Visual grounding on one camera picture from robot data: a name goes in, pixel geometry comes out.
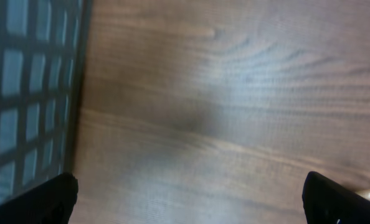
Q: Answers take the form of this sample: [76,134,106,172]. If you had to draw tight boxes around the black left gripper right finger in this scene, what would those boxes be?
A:
[302,171,370,224]

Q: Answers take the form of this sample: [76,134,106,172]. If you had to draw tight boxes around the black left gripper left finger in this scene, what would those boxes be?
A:
[0,172,78,224]

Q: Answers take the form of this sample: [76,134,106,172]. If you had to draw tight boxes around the grey plastic mesh basket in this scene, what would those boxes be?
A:
[0,0,92,204]

